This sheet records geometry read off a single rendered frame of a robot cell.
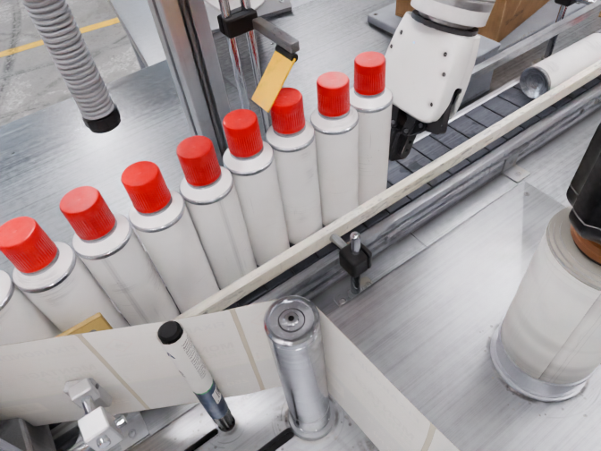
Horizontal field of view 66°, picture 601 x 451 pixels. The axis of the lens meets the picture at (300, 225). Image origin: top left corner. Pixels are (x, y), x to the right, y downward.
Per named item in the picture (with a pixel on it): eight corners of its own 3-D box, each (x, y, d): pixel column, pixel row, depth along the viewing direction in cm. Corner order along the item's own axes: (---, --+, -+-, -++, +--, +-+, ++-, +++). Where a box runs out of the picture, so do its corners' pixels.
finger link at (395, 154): (403, 111, 57) (385, 158, 61) (422, 123, 55) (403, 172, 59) (420, 109, 58) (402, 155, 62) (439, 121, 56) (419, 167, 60)
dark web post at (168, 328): (223, 436, 44) (161, 346, 30) (215, 421, 45) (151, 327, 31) (239, 425, 45) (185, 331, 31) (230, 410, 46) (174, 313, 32)
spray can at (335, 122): (335, 239, 59) (328, 100, 44) (310, 216, 62) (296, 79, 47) (366, 218, 61) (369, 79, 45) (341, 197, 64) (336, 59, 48)
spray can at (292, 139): (292, 253, 58) (268, 117, 43) (277, 225, 61) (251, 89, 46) (329, 240, 59) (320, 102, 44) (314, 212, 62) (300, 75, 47)
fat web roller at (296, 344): (306, 451, 43) (281, 363, 29) (279, 411, 45) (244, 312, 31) (344, 421, 44) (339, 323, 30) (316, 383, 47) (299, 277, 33)
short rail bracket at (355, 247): (353, 308, 58) (353, 249, 49) (339, 292, 60) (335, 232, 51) (373, 294, 59) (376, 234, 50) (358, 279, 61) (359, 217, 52)
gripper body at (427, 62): (393, -5, 51) (364, 91, 58) (463, 26, 45) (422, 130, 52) (435, -2, 56) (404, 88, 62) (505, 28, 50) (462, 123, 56)
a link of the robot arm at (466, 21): (399, -25, 50) (390, 4, 51) (462, 0, 44) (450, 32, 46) (447, -20, 54) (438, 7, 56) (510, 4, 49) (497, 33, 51)
